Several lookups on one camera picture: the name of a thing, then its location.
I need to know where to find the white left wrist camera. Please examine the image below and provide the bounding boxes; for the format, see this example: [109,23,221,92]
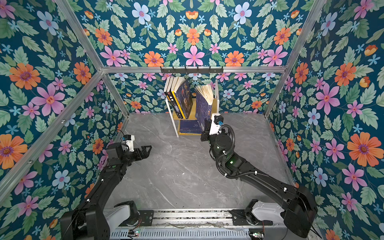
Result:
[122,135,135,152]

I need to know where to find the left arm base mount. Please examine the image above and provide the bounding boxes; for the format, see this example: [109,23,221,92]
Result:
[120,210,155,227]

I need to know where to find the purple portrait book top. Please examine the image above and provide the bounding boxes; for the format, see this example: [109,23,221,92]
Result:
[176,77,193,119]

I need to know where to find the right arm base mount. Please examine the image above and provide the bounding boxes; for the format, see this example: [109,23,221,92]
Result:
[229,210,273,227]

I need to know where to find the black wall hook rail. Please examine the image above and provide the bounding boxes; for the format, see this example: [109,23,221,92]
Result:
[160,67,224,75]

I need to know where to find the black book standing on shelf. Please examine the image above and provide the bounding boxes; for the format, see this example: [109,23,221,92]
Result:
[164,77,174,103]

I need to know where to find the purple book underneath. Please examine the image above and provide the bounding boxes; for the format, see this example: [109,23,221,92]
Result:
[195,85,214,130]

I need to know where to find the wooden white frame shelf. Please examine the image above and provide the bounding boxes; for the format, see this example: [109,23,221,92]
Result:
[163,78,220,137]

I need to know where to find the black wolf cover book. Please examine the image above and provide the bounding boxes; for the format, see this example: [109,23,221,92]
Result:
[166,77,182,119]

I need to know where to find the navy book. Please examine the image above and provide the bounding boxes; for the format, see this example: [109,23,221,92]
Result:
[178,120,203,135]

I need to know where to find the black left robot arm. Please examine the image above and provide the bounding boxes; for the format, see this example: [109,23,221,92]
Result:
[60,143,152,240]

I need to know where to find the yellow cartoon book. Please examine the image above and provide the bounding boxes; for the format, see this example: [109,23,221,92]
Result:
[171,77,186,119]

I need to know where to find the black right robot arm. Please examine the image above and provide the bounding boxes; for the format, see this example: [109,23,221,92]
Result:
[201,114,318,238]

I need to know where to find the aluminium front rail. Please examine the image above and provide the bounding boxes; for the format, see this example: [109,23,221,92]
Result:
[70,208,319,229]

